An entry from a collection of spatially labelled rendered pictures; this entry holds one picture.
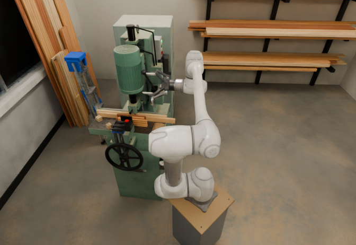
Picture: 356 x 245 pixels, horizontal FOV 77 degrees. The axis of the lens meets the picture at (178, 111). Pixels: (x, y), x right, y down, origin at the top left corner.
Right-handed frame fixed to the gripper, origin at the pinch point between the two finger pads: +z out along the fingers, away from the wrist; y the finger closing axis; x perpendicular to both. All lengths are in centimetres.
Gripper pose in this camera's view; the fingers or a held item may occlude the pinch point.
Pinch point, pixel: (145, 83)
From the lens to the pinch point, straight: 155.2
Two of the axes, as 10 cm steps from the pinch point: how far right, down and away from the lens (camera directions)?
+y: 1.0, -9.8, 1.9
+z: -9.9, -0.8, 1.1
